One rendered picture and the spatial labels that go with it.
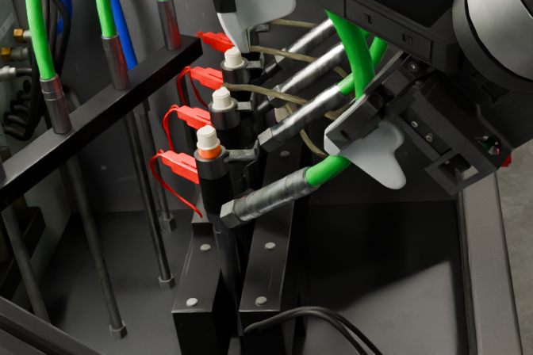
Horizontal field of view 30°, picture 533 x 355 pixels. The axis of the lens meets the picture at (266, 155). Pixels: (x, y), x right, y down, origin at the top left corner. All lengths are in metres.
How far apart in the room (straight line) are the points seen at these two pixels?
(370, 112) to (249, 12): 0.22
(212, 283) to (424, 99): 0.44
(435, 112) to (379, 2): 0.07
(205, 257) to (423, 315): 0.26
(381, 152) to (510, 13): 0.18
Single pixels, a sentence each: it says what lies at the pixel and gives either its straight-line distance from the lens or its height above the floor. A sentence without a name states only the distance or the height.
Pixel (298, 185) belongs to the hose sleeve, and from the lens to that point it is 0.71.
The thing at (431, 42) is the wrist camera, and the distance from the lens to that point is 0.53.
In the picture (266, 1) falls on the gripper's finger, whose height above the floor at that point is 1.27.
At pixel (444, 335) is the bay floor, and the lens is 1.08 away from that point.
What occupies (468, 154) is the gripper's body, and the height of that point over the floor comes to 1.27.
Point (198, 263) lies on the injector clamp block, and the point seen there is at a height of 0.98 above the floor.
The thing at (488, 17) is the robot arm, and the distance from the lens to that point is 0.48.
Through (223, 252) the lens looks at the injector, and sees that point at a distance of 0.91.
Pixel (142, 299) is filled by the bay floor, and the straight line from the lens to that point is 1.17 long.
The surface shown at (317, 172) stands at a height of 1.19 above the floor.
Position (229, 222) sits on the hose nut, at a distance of 0.77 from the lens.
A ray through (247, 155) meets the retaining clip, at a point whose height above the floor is 1.12.
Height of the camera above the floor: 1.58
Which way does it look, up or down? 33 degrees down
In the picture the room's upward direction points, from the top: 8 degrees counter-clockwise
